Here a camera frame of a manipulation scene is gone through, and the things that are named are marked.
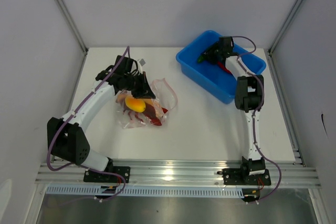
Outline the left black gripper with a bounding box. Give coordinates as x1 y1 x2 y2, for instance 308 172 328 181
124 71 155 100

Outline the red toy chili pepper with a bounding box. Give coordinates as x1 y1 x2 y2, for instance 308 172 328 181
217 61 232 74

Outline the yellow orange toy fruit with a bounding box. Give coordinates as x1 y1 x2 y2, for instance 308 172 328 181
124 95 146 113

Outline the clear zip top bag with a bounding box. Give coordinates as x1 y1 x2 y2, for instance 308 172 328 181
115 78 178 129

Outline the red toy lobster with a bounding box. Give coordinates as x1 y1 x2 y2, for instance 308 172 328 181
123 104 168 126

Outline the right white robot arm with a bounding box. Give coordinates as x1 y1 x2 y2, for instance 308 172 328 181
197 37 266 184

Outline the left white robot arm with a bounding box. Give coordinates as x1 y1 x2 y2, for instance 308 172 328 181
47 56 155 182

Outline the blue plastic bin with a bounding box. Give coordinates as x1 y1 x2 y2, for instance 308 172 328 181
176 30 266 104

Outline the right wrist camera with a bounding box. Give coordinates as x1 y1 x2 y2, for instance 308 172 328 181
218 36 234 51

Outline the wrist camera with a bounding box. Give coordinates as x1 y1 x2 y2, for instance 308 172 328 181
218 36 234 51
137 58 145 73

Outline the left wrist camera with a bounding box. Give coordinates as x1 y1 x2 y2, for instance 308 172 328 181
137 58 145 73

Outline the aluminium rail frame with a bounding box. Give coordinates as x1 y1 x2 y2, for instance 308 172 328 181
35 159 321 189

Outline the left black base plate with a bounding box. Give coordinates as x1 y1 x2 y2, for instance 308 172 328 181
83 166 131 183

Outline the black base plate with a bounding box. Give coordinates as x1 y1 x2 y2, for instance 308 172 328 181
83 166 131 183
217 168 271 186

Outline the slotted cable duct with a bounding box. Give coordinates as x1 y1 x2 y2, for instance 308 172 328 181
46 184 244 198

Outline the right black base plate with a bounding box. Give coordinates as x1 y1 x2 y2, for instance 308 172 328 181
217 168 271 186

